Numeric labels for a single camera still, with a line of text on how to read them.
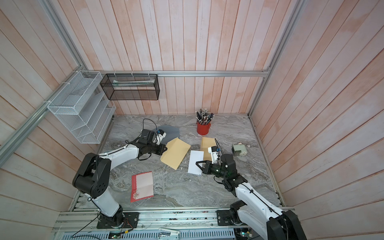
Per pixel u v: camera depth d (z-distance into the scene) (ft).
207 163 2.46
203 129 3.48
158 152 2.74
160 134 2.78
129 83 2.89
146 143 2.43
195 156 2.67
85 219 2.45
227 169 2.09
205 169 2.33
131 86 3.40
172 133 3.65
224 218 2.41
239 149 3.11
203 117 3.13
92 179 1.54
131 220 2.40
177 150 3.23
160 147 2.70
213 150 2.45
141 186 2.75
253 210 1.65
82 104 2.39
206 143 3.41
